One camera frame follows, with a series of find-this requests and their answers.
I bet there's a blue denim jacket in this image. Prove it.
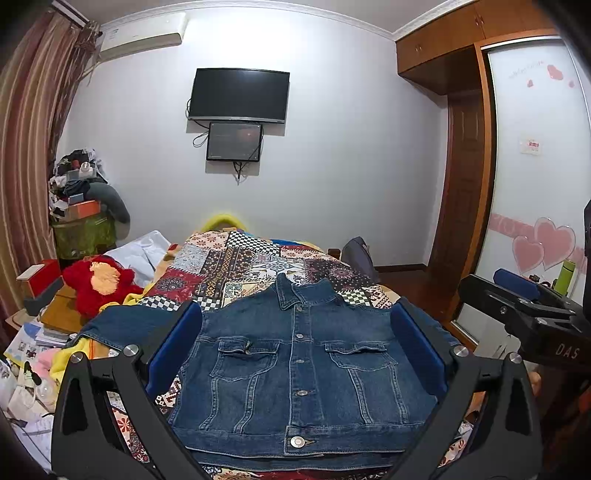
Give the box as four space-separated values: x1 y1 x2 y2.
75 273 461 471

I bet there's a green water bottle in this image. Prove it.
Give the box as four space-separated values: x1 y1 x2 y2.
553 260 576 296

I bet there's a yellow blanket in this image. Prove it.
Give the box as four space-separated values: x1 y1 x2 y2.
48 294 150 384

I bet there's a white sliding wardrobe door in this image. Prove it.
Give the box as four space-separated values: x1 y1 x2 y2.
476 37 590 302

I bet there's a red plush toy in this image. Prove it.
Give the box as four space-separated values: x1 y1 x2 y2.
62 255 143 320

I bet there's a white folded shirt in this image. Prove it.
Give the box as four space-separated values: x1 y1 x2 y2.
105 230 171 288

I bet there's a grey backpack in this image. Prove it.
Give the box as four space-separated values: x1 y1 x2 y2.
341 236 380 283

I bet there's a green patterned storage box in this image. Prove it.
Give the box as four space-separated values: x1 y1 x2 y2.
52 213 116 260

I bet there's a patchwork patterned bedspread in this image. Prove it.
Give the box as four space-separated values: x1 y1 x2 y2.
108 228 477 480

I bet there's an orange shoe box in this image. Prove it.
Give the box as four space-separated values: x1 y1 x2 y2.
63 200 101 222

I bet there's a yellow headboard cushion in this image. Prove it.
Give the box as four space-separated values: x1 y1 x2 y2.
200 213 246 232

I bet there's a wooden wardrobe cabinet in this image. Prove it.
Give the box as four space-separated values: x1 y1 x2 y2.
394 1 555 324

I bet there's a striped brown curtain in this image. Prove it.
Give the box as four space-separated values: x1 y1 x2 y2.
1 7 98 317

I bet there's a white air conditioner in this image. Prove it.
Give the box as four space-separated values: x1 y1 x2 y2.
98 12 188 61

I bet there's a small black wall monitor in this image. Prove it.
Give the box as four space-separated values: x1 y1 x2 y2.
206 121 263 163

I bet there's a black wall television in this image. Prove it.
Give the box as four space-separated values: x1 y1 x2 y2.
188 68 290 124

